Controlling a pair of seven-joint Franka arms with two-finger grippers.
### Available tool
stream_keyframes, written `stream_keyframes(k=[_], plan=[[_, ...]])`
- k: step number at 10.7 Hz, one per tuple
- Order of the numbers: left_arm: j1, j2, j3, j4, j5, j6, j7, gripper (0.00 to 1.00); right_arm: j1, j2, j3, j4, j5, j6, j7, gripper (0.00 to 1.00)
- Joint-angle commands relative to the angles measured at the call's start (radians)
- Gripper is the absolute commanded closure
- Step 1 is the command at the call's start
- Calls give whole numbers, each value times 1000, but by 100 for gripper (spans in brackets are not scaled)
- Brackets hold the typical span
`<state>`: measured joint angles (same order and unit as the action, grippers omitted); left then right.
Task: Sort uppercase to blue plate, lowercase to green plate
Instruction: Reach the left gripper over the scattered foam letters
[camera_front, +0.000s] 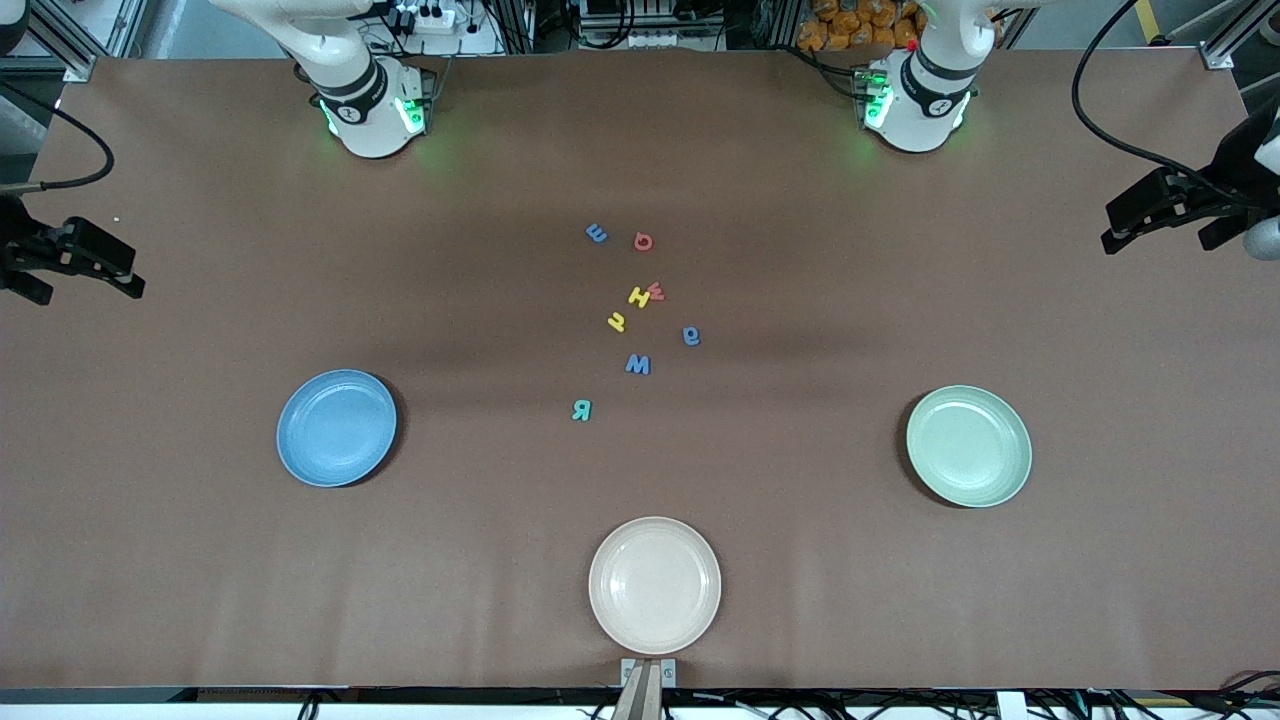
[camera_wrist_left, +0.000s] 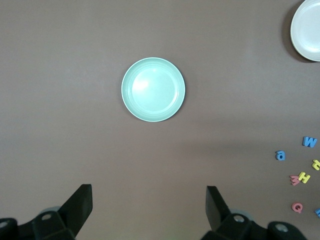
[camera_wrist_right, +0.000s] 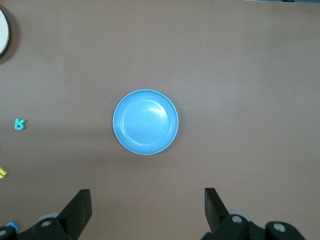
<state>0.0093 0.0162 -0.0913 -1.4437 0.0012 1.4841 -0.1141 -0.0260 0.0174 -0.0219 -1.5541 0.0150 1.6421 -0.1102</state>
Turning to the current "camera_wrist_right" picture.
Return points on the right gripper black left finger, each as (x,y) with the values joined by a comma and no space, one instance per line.
(75,212)

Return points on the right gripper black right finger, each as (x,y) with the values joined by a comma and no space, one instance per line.
(215,212)

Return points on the yellow foam letter h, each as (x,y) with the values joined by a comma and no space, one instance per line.
(2,172)

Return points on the teal foam letter R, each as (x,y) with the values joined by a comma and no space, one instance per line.
(16,126)

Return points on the blue plate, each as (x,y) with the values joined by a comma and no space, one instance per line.
(145,122)

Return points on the beige plate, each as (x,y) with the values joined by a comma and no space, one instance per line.
(3,32)

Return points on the blue foam letter E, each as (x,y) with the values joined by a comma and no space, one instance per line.
(12,226)

